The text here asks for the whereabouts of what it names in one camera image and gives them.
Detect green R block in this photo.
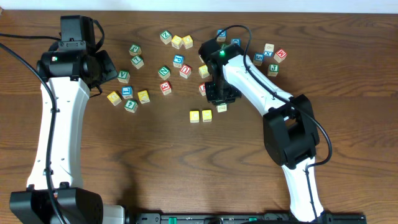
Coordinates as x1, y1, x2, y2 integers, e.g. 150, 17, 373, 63
216, 103, 228, 113

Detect yellow O block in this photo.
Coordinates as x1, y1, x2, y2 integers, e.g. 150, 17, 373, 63
202, 110, 213, 123

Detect yellow C block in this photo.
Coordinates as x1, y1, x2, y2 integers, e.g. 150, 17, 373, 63
189, 111, 200, 123

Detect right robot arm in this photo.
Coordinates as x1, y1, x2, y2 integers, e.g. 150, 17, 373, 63
198, 39, 323, 222

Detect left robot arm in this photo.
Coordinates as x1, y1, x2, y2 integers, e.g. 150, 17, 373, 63
9, 16, 130, 224

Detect red A block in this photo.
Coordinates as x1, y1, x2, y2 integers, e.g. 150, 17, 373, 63
199, 83, 206, 96

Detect green V block left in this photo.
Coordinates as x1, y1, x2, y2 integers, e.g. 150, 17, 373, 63
117, 70, 130, 83

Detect yellow S block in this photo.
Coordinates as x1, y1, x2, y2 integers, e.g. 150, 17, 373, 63
198, 65, 210, 78

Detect yellow block far left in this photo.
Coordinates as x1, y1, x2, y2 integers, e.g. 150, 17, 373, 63
107, 91, 122, 106

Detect blue L block left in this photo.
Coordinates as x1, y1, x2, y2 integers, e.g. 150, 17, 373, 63
121, 86, 133, 99

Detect green 7 block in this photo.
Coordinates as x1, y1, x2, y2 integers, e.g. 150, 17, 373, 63
131, 55, 144, 69

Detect red U block left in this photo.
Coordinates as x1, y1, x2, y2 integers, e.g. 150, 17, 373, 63
179, 65, 192, 78

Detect green 4 block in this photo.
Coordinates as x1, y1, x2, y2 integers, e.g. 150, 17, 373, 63
124, 100, 138, 113

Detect yellow block lower left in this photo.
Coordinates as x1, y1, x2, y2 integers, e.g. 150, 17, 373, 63
137, 90, 150, 104

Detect blue P block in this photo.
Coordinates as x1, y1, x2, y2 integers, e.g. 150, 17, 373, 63
173, 55, 184, 68

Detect blue 5 block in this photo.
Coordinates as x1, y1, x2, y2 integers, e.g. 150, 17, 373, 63
252, 53, 264, 66

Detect blue D block lower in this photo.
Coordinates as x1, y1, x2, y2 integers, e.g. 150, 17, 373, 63
231, 39, 241, 46

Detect blue d block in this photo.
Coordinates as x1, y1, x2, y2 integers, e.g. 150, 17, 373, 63
231, 39, 241, 46
216, 29, 226, 42

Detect red E block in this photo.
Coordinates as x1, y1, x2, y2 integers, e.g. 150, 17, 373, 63
160, 81, 172, 95

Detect blue D block upper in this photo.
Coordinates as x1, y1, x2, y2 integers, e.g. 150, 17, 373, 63
216, 29, 226, 42

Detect green N block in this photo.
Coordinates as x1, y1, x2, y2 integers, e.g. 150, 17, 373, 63
158, 66, 171, 80

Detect green J block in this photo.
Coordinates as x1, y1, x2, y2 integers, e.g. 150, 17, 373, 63
267, 63, 279, 77

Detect yellow block top right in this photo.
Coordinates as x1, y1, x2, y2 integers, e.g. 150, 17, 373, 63
182, 35, 193, 49

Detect blue X block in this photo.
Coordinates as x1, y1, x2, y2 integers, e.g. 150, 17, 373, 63
264, 43, 274, 57

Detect yellow block top left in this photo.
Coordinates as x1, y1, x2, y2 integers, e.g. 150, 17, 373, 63
171, 35, 183, 49

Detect red M block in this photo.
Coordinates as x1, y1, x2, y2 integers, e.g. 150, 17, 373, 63
274, 49, 287, 63

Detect green Z block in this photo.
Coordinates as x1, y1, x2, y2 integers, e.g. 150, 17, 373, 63
160, 30, 172, 45

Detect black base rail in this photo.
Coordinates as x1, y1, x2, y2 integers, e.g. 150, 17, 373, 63
131, 213, 367, 224

